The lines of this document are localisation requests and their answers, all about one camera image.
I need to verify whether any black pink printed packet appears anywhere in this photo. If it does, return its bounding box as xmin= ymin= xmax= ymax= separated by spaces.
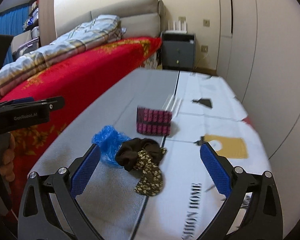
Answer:
xmin=136 ymin=107 xmax=172 ymax=136

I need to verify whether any left hand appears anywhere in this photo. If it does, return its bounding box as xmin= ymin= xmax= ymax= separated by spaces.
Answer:
xmin=0 ymin=133 xmax=15 ymax=182

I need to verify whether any blue plastic bag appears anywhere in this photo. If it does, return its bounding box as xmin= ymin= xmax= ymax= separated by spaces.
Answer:
xmin=91 ymin=125 xmax=131 ymax=168

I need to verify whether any printed white grey tablecloth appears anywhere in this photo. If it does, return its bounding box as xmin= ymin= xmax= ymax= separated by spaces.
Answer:
xmin=33 ymin=69 xmax=270 ymax=239

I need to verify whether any brown floral cloth scrunchie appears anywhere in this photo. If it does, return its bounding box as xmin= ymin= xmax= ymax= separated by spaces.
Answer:
xmin=115 ymin=138 xmax=167 ymax=197

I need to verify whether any red floral bedspread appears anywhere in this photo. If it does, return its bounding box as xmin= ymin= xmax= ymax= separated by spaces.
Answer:
xmin=2 ymin=37 xmax=162 ymax=213

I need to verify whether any blue curtain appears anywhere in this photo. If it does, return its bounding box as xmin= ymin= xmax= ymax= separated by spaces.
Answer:
xmin=0 ymin=4 xmax=30 ymax=66

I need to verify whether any wooden shelf unit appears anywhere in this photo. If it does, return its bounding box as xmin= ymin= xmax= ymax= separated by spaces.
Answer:
xmin=0 ymin=0 xmax=57 ymax=61

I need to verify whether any plaid folded quilt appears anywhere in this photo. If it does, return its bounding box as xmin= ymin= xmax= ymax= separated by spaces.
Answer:
xmin=0 ymin=15 xmax=122 ymax=99

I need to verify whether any dark grey nightstand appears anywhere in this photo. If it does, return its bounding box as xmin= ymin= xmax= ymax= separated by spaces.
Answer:
xmin=161 ymin=31 xmax=196 ymax=70

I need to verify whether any white wardrobe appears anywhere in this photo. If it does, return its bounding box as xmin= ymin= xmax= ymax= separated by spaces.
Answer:
xmin=217 ymin=0 xmax=300 ymax=239

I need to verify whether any white router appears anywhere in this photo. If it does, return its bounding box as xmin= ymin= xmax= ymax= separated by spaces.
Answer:
xmin=165 ymin=21 xmax=187 ymax=34

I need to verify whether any grey upholstered headboard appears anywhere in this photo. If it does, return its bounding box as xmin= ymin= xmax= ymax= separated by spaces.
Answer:
xmin=56 ymin=0 xmax=167 ymax=38

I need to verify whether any wall socket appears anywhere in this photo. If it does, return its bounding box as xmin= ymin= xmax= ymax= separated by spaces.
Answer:
xmin=201 ymin=45 xmax=209 ymax=53

